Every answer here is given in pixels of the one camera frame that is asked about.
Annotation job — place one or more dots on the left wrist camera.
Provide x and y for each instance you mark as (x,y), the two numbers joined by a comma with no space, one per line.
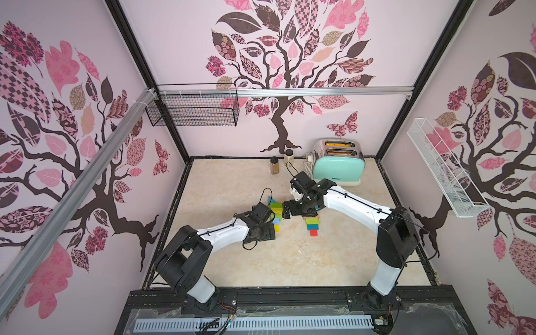
(262,213)

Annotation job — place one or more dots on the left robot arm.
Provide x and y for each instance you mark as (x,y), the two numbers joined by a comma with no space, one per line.
(182,262)

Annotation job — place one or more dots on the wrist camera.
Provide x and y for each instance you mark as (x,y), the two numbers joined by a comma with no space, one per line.
(301,185)
(262,213)

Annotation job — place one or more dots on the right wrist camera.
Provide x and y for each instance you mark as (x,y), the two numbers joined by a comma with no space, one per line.
(301,185)

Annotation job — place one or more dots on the pale spice jar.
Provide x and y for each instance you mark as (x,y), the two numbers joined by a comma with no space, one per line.
(288,158)

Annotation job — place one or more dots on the aluminium frame bar left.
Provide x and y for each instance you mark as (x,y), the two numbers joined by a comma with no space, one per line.
(28,260)

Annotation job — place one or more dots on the mint green toaster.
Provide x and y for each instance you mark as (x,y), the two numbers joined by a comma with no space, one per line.
(340,161)

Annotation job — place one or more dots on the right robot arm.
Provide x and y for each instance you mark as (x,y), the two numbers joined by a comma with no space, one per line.
(396,236)

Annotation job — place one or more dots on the white slotted cable duct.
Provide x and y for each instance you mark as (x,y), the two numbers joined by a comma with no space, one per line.
(250,324)

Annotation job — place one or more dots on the black wire basket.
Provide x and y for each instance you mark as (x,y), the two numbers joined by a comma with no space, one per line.
(196,104)

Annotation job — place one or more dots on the aluminium frame bar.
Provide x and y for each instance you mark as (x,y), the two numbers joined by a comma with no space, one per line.
(330,91)
(28,260)

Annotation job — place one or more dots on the white wire shelf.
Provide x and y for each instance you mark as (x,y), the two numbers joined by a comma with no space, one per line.
(436,147)

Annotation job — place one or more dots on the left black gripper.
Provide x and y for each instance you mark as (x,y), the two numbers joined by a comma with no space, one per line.
(268,232)

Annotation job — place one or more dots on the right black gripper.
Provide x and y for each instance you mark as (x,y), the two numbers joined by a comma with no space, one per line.
(294,207)

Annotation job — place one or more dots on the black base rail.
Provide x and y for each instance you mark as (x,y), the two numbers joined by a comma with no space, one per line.
(409,309)

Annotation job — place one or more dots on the brown spice jar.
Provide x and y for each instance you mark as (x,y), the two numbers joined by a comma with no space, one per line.
(274,165)

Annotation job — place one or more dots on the aluminium frame bar rear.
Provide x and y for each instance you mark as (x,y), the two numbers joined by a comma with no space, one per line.
(330,91)

